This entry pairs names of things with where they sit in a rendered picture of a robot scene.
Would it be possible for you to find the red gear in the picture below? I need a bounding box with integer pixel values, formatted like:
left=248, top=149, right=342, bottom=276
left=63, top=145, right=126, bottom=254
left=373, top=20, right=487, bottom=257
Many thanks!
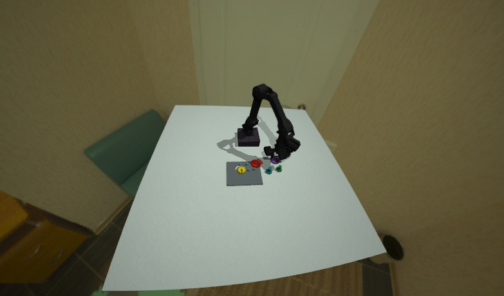
left=251, top=160, right=261, bottom=168

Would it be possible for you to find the purple gear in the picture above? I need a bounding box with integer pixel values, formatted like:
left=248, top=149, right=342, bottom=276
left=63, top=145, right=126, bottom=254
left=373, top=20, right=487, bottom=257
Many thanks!
left=270, top=156, right=280, bottom=164

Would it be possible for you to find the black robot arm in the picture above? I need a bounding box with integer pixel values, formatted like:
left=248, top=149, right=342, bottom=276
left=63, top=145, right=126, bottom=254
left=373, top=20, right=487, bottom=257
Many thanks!
left=242, top=84, right=301, bottom=160

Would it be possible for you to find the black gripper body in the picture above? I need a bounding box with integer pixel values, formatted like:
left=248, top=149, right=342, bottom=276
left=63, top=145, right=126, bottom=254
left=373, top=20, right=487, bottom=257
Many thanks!
left=263, top=140, right=293, bottom=156

